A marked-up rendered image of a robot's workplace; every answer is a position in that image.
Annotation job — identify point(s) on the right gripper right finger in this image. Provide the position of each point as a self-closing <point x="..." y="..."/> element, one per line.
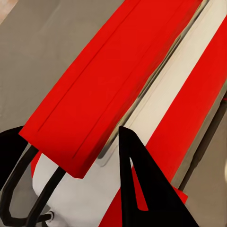
<point x="165" y="207"/>

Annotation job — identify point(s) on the coffee table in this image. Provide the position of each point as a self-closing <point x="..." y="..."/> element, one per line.
<point x="39" y="40"/>

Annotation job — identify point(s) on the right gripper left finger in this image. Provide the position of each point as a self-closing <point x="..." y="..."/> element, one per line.
<point x="12" y="145"/>

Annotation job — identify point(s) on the radio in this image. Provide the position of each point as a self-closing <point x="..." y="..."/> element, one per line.
<point x="156" y="67"/>

